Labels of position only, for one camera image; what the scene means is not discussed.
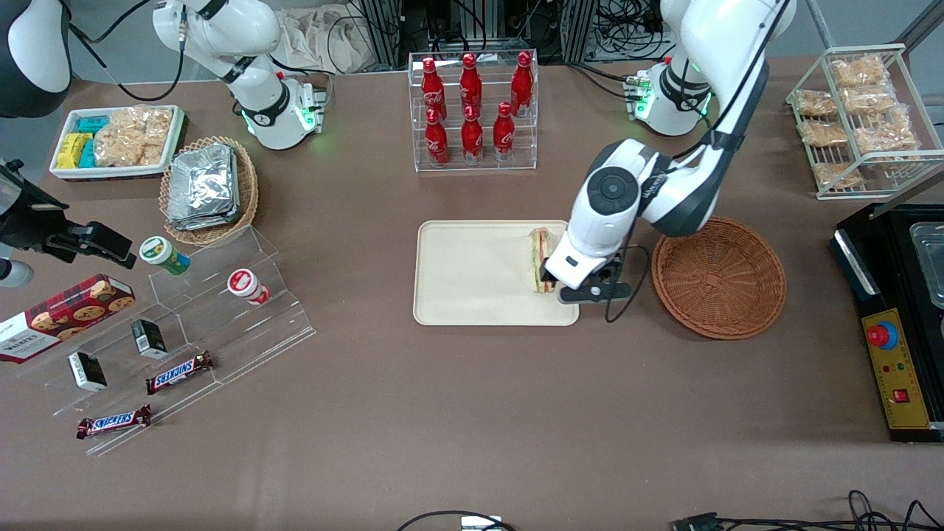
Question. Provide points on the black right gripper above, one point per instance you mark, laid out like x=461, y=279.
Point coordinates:
x=28, y=223

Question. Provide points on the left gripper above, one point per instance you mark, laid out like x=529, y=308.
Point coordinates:
x=546, y=278

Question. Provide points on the triangular sandwich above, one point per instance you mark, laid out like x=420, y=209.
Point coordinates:
x=540, y=254

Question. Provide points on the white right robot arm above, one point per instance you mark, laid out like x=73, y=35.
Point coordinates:
x=258, y=96

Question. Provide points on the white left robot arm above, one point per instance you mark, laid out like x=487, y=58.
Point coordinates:
x=686, y=192

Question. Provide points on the cream plastic tray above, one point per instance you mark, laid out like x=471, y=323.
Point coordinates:
x=472, y=273

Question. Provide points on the white rectangular snack tray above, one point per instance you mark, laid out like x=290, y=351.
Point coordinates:
x=63, y=171

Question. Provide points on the light oval wicker basket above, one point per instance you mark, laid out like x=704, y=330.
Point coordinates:
x=247, y=184

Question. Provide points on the brown round wicker basket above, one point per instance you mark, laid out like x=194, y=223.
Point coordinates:
x=719, y=280

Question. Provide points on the red tartan cookie box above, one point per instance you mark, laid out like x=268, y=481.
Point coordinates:
x=66, y=317

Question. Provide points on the green yogurt cup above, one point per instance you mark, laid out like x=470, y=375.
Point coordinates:
x=162, y=253

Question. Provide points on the teal snack pack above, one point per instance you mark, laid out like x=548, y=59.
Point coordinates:
x=92, y=123
x=88, y=155

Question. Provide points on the yellow snack pack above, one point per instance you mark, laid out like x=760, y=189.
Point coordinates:
x=72, y=150

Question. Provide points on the clear bag fried snacks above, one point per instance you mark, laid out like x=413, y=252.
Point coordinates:
x=144, y=122
x=122, y=150

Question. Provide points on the small black carton box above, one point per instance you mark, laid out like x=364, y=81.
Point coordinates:
x=87, y=371
x=150, y=338

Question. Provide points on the foil wrapped pack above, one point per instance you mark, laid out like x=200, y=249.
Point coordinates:
x=203, y=223
x=205, y=181

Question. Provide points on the clear acrylic bottle rack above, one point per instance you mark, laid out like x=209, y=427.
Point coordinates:
x=472, y=166

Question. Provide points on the red cola bottle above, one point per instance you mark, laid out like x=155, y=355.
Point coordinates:
x=522, y=80
x=436, y=140
x=504, y=134
x=472, y=136
x=470, y=81
x=430, y=85

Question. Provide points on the clear acrylic stepped shelf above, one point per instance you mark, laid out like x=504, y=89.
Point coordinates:
x=221, y=324

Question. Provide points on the Snickers chocolate bar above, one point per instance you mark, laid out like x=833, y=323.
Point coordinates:
x=179, y=372
x=114, y=422

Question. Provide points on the red lid yogurt cup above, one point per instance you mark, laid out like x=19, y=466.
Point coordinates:
x=247, y=286

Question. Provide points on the small white device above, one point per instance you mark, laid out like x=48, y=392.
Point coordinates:
x=481, y=524

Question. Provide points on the bagged fried snack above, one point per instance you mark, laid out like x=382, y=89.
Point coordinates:
x=822, y=133
x=859, y=71
x=817, y=103
x=869, y=99
x=837, y=175
x=885, y=136

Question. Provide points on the beige cloth bag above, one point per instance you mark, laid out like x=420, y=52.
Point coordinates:
x=317, y=37

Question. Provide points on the black griddle appliance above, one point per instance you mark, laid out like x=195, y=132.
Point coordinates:
x=877, y=251

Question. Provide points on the clear rectangular container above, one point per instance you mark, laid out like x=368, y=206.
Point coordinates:
x=929, y=258

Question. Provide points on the grey metal pole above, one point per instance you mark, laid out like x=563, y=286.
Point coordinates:
x=922, y=26

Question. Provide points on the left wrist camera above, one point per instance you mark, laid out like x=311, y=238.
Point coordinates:
x=590, y=293

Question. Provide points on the aluminium frame profile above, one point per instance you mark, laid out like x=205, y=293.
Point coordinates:
x=383, y=29
x=577, y=29

